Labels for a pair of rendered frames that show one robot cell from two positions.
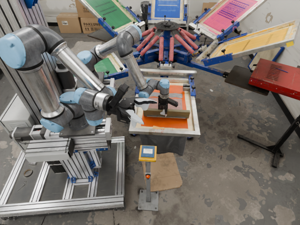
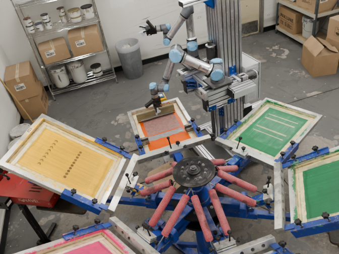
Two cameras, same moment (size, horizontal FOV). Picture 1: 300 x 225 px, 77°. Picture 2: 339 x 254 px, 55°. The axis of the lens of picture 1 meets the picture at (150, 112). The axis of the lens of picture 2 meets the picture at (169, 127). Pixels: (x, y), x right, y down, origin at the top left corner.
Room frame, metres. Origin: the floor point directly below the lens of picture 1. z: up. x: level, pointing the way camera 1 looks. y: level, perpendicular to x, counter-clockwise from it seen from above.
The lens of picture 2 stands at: (3.93, -0.69, 2.91)
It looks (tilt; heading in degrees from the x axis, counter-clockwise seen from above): 37 degrees down; 166
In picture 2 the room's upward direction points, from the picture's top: 11 degrees counter-clockwise
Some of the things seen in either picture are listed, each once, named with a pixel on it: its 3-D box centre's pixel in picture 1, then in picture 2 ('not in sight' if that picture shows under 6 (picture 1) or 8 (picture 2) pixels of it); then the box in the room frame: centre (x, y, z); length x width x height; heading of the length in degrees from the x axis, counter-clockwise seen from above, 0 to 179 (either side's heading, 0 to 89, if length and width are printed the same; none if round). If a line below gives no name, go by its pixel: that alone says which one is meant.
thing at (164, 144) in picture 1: (163, 141); not in sight; (1.08, -0.12, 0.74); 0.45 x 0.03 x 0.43; 86
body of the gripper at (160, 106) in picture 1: (163, 102); (156, 101); (1.19, -0.11, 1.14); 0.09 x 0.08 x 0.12; 86
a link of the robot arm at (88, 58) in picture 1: (85, 61); (216, 65); (1.36, 0.51, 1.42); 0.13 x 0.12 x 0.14; 154
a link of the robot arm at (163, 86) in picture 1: (164, 86); (153, 88); (1.19, -0.11, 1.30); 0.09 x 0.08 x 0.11; 64
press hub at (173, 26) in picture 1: (164, 69); (202, 225); (2.43, -0.22, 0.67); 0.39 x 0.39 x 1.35
